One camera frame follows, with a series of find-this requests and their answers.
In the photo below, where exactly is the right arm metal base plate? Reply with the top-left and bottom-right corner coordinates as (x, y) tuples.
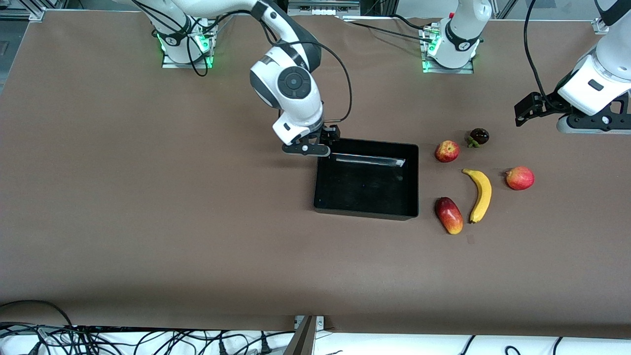
(162, 20), (213, 69)

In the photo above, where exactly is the grey power strip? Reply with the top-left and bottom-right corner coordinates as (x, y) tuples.
(287, 0), (361, 16)

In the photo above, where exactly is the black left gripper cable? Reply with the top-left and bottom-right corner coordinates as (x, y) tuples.
(525, 0), (559, 111)

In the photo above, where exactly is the grey metal post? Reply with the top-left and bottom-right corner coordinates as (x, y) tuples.
(283, 316), (317, 355)

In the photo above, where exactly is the red yellow mango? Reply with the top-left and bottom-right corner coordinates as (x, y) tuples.
(434, 197), (464, 235)

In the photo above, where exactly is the black looping right arm cable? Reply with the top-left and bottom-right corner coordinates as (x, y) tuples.
(186, 22), (211, 77)

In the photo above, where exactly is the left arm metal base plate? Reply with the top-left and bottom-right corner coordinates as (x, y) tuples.
(422, 25), (475, 74)

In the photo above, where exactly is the dark purple mangosteen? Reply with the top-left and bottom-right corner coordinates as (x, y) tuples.
(467, 128), (490, 148)

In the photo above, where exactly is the red pomegranate fruit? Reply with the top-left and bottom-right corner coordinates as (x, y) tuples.
(504, 166), (535, 191)

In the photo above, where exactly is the black arched floor cable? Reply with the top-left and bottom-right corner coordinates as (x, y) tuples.
(0, 299), (74, 328)

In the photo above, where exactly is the black cable on table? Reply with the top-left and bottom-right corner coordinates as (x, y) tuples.
(343, 15), (437, 45)

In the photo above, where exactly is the yellow banana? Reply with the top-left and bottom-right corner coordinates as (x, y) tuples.
(462, 168), (492, 224)

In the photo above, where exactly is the brown table cover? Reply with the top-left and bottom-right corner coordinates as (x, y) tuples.
(0, 11), (631, 338)

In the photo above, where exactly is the black rectangular plastic box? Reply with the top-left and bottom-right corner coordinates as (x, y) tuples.
(313, 136), (420, 221)

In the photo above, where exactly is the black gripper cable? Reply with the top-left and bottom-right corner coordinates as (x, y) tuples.
(525, 0), (559, 111)
(261, 20), (353, 124)

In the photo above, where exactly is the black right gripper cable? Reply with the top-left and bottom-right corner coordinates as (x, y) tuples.
(261, 20), (353, 124)

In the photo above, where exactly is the small red yellow apple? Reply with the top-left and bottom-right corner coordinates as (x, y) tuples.
(434, 140), (460, 163)

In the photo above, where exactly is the black floor cable bundle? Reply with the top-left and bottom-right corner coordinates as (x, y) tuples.
(0, 323), (277, 355)

